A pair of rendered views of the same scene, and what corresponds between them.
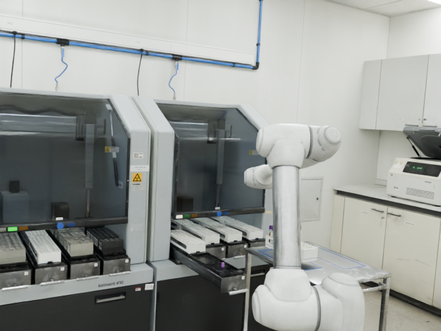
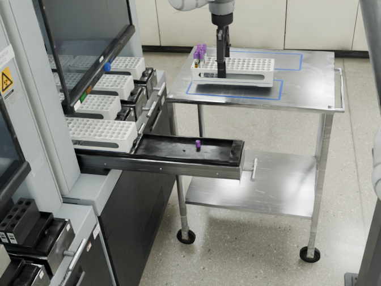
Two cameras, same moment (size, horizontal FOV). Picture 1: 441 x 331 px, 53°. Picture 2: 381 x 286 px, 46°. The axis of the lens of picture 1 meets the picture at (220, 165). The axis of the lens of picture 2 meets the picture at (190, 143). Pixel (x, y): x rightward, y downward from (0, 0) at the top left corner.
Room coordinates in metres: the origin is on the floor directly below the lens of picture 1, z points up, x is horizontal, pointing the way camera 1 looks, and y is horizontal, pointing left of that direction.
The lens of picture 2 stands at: (1.28, 0.76, 1.66)
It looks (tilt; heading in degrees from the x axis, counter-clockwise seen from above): 37 degrees down; 317
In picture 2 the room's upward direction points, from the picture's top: 5 degrees counter-clockwise
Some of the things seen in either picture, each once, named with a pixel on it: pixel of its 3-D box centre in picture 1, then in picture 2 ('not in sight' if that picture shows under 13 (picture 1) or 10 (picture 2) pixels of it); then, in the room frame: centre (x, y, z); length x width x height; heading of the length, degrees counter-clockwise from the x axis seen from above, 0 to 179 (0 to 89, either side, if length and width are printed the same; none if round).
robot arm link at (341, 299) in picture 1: (338, 305); not in sight; (1.54, -0.45, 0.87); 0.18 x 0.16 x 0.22; 95
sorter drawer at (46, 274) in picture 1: (39, 253); not in sight; (2.21, 0.90, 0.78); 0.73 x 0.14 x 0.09; 32
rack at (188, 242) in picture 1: (184, 242); (89, 135); (2.38, 0.17, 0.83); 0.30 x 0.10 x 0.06; 32
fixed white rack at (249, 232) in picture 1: (242, 230); (107, 68); (2.71, -0.16, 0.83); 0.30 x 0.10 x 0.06; 32
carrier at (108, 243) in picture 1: (111, 245); (24, 222); (2.17, 0.52, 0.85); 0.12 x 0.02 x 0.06; 122
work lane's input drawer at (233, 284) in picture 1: (199, 261); (144, 152); (2.22, 0.08, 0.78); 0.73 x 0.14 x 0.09; 32
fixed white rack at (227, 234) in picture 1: (221, 232); (93, 87); (2.63, -0.03, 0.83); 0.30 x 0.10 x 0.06; 32
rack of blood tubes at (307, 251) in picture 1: (290, 247); (232, 71); (2.23, -0.38, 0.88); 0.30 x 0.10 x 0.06; 32
